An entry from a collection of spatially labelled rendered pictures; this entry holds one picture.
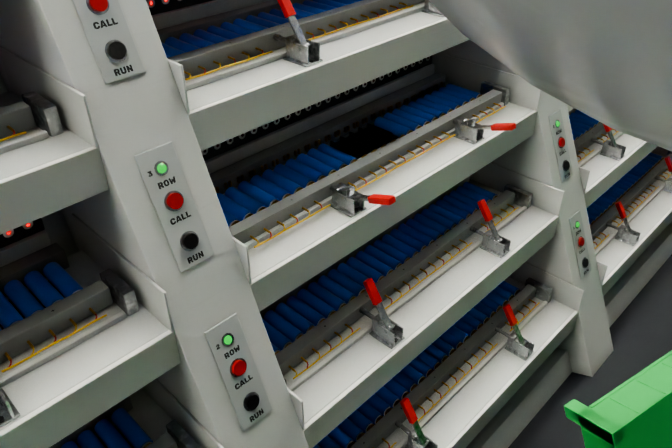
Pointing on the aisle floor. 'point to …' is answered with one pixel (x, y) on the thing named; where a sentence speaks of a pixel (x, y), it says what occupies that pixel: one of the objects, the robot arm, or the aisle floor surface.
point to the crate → (630, 411)
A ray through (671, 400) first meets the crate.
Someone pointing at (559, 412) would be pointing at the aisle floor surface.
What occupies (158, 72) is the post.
